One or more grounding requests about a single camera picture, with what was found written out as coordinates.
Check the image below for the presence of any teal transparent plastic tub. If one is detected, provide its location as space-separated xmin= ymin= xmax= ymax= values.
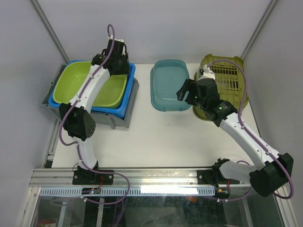
xmin=150 ymin=60 xmax=190 ymax=112

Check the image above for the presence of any olive green slotted container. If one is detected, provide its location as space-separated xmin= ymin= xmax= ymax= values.
xmin=193 ymin=54 xmax=249 ymax=121

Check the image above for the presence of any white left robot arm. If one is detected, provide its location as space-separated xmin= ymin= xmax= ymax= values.
xmin=59 ymin=37 xmax=130 ymax=184

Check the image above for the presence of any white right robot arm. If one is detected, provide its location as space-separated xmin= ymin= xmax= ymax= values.
xmin=176 ymin=78 xmax=294 ymax=199

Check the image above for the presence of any blue plastic tub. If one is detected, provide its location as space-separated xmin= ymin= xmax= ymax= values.
xmin=48 ymin=60 xmax=135 ymax=118

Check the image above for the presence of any lime green plastic tub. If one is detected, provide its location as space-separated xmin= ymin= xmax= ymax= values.
xmin=48 ymin=61 xmax=131 ymax=112

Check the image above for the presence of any grey plastic bin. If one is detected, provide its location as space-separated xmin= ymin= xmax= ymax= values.
xmin=42 ymin=64 xmax=139 ymax=129

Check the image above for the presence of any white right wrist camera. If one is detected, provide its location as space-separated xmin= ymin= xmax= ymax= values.
xmin=197 ymin=64 xmax=215 ymax=80

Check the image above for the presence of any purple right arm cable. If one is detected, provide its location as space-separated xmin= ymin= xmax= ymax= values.
xmin=203 ymin=59 xmax=295 ymax=203

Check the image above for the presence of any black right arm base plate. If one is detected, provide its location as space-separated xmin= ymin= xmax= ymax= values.
xmin=196 ymin=169 xmax=240 ymax=187

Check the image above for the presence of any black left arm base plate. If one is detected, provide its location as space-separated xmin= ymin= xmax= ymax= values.
xmin=72 ymin=166 xmax=114 ymax=185

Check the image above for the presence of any grey slotted cable duct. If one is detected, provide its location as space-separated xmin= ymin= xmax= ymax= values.
xmin=40 ymin=185 xmax=215 ymax=197

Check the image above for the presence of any aluminium front rail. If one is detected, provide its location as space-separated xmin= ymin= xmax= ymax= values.
xmin=30 ymin=167 xmax=288 ymax=190

